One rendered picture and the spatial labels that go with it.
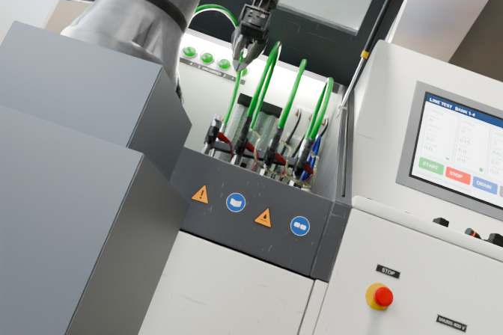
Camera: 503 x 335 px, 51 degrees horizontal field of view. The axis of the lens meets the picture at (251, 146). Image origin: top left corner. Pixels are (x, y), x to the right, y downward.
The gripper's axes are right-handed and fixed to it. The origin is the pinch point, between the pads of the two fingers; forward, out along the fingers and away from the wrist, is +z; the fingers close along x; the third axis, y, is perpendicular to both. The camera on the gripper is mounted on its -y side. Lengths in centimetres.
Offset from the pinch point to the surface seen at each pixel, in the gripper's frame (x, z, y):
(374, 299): 43, 44, 21
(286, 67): 10.6, -19.7, -33.0
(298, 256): 27, 41, 18
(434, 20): 88, -156, -182
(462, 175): 65, 3, -9
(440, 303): 56, 40, 18
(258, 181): 14.5, 29.5, 18.1
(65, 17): -145, -78, -203
